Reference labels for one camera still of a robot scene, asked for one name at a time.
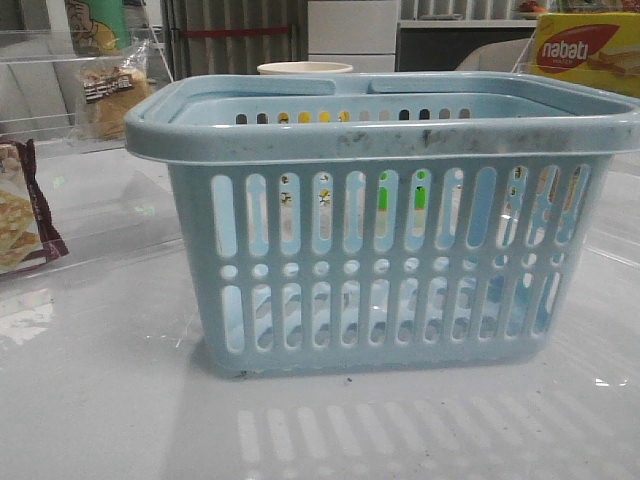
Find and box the packaged bread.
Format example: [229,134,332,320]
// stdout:
[75,40,151,141]

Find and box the light blue plastic basket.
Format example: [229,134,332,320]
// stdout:
[125,72,639,378]

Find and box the cream paper cup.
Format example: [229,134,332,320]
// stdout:
[257,61,353,75]

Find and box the white drawer cabinet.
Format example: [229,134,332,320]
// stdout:
[307,1,400,73]

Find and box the clear acrylic shelf left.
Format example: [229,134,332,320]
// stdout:
[0,25,182,286]

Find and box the clear acrylic shelf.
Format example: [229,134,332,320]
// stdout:
[0,25,182,286]
[510,32,536,74]

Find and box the clear acrylic shelf right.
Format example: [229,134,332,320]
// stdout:
[510,32,536,74]

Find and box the brown cracker snack packet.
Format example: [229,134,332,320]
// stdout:
[1,140,69,276]

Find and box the green cartoon snack package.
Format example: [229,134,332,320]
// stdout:
[64,0,131,56]

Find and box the yellow Nabati wafer box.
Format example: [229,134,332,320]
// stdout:
[529,12,639,97]

